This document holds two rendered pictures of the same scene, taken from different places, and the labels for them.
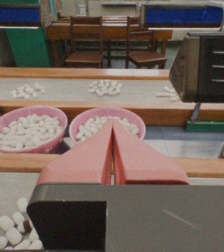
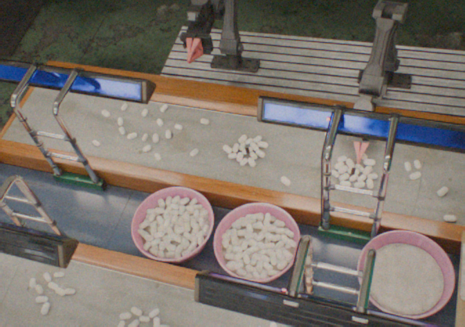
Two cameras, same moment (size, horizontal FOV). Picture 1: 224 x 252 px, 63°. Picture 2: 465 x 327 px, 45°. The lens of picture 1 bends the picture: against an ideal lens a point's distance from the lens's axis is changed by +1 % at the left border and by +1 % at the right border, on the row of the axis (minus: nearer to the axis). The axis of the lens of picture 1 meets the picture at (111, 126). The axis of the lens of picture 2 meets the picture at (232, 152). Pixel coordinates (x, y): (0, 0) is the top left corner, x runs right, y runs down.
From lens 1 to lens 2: 181 cm
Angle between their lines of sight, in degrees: 88
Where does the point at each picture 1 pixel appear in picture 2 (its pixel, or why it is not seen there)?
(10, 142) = (275, 228)
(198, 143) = (81, 222)
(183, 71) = (151, 84)
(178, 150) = (108, 216)
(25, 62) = not seen: outside the picture
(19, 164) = (257, 189)
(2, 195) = (268, 174)
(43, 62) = not seen: outside the picture
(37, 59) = not seen: outside the picture
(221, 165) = (104, 164)
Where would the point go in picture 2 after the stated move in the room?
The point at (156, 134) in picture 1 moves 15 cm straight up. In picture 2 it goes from (115, 243) to (101, 221)
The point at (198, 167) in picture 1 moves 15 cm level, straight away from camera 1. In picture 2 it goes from (121, 164) to (85, 190)
